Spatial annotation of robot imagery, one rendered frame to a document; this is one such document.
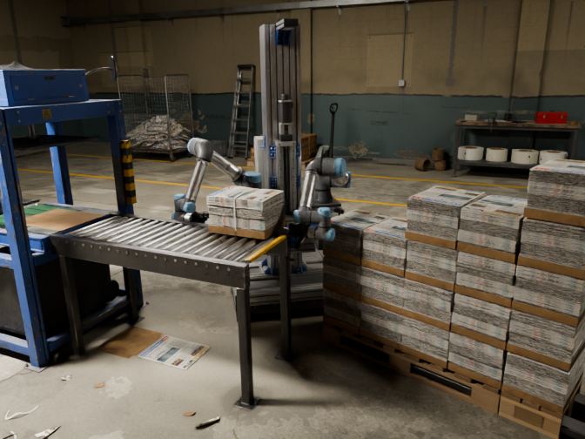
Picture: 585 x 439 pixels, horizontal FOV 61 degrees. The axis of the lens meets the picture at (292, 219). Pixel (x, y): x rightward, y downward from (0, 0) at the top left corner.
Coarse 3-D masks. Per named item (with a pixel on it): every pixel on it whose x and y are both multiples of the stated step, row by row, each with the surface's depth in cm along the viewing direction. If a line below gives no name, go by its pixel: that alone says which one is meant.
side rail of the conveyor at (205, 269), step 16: (64, 240) 293; (80, 240) 288; (96, 240) 286; (80, 256) 291; (96, 256) 286; (112, 256) 280; (128, 256) 275; (144, 256) 270; (160, 256) 266; (176, 256) 261; (192, 256) 260; (160, 272) 268; (176, 272) 264; (192, 272) 259; (208, 272) 255; (224, 272) 251; (240, 272) 246
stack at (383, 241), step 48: (336, 240) 305; (384, 240) 282; (384, 288) 289; (432, 288) 268; (480, 288) 250; (336, 336) 323; (384, 336) 297; (432, 336) 274; (432, 384) 281; (480, 384) 264
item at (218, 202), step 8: (216, 192) 297; (224, 192) 296; (232, 192) 297; (240, 192) 297; (208, 200) 292; (216, 200) 289; (224, 200) 287; (216, 208) 291; (224, 208) 288; (216, 216) 293; (224, 216) 290; (216, 224) 294; (224, 224) 292
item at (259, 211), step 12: (264, 192) 295; (276, 192) 295; (240, 204) 283; (252, 204) 279; (264, 204) 278; (276, 204) 292; (240, 216) 285; (252, 216) 281; (264, 216) 278; (276, 216) 293; (240, 228) 287; (252, 228) 284; (264, 228) 281
